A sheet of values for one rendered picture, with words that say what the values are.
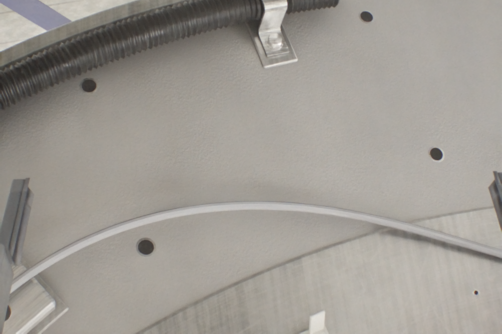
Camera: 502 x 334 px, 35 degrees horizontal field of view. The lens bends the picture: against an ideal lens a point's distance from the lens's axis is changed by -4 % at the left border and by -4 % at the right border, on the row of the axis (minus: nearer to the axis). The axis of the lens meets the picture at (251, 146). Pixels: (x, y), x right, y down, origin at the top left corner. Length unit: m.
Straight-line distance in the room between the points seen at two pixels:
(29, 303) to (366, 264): 0.18
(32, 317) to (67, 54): 0.14
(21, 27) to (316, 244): 1.03
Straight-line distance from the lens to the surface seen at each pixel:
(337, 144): 0.48
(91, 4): 1.37
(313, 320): 0.42
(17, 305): 0.41
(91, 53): 0.46
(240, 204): 0.43
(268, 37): 0.50
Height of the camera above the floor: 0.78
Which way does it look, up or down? 24 degrees down
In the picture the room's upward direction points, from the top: 171 degrees clockwise
